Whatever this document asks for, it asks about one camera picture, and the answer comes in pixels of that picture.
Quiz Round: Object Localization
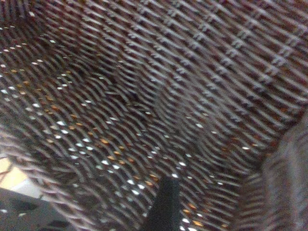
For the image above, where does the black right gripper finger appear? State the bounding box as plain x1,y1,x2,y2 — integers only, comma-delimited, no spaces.
141,176,181,231

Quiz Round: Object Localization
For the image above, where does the dark brown wicker basket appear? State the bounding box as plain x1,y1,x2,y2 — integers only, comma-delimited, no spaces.
0,0,308,231

